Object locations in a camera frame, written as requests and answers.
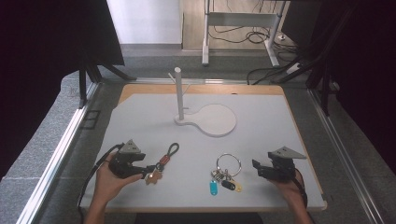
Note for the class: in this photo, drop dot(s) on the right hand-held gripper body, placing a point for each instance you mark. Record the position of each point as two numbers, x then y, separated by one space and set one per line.
281 168

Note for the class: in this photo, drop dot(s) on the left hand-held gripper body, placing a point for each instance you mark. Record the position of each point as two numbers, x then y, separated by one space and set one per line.
124 166

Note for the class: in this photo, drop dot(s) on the person's right hand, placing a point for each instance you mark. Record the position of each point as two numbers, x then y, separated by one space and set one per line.
291 189

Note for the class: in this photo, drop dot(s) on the person's left hand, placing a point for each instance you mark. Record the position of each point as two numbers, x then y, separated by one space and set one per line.
107 185

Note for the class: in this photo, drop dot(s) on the white table mat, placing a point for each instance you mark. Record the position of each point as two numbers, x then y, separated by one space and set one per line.
186 193

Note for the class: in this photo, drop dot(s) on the white key hanger stand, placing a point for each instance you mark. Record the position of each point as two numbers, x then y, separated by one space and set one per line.
214 119

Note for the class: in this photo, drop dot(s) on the black stand legs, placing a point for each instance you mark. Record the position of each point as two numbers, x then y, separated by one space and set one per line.
90 74
323 90

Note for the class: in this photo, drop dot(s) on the white power strip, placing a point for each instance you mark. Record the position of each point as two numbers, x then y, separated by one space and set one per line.
293 68

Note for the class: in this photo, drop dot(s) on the black curtain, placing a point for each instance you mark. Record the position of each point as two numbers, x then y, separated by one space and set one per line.
361 46
46 46

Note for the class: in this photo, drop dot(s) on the aluminium rail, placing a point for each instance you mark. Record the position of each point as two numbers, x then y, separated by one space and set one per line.
59 152
345 155

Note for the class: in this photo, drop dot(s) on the white metal desk frame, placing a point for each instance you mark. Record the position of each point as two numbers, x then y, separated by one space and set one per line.
239 19

